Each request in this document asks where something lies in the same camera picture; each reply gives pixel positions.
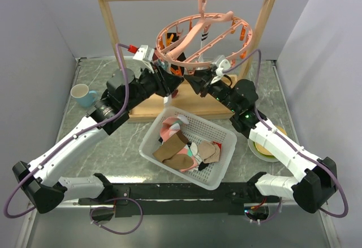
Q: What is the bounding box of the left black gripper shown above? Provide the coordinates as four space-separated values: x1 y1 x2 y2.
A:
123 62 184 112

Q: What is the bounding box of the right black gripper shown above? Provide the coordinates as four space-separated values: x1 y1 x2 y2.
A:
183 67 239 113

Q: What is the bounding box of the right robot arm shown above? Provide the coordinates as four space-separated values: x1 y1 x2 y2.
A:
185 75 337 213

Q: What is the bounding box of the pink round clip hanger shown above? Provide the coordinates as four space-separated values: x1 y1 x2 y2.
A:
155 0 253 76

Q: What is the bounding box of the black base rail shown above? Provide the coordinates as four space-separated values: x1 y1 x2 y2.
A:
78 182 278 217

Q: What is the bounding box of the pile of socks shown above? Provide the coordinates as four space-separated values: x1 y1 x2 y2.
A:
153 114 222 173

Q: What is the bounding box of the wooden hanger rack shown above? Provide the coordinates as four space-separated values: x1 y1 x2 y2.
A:
95 0 279 123

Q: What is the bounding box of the aluminium frame rail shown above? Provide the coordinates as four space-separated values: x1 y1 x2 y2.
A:
27 181 329 209

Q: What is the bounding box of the white plastic basket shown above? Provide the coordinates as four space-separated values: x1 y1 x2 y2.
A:
139 106 237 190

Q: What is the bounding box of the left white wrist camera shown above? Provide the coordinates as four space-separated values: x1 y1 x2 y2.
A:
133 45 154 73

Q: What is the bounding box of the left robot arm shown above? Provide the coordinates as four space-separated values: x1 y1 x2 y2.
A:
12 68 184 213

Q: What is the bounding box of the yellow bowl on plate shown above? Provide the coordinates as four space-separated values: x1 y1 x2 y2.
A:
248 137 285 163

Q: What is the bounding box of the light blue mug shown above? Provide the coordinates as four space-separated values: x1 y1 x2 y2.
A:
70 84 98 108

